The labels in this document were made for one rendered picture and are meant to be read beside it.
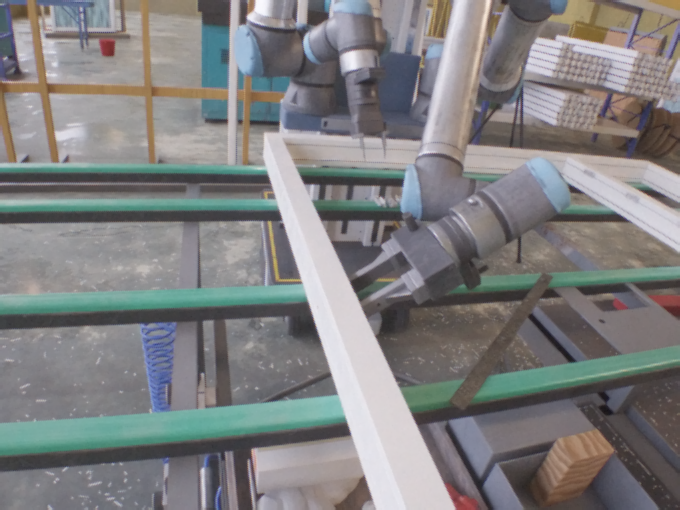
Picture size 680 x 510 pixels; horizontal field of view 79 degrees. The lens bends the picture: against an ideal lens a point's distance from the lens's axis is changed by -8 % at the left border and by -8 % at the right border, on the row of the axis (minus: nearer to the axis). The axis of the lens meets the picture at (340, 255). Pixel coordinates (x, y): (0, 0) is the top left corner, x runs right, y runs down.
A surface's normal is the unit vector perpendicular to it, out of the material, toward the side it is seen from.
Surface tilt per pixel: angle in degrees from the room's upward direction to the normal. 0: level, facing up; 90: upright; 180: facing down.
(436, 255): 35
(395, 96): 90
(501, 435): 0
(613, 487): 90
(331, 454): 0
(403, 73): 90
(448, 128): 45
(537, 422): 0
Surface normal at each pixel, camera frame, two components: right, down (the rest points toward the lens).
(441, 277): 0.25, 0.52
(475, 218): -0.24, -0.28
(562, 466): -0.96, 0.02
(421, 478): 0.13, -0.85
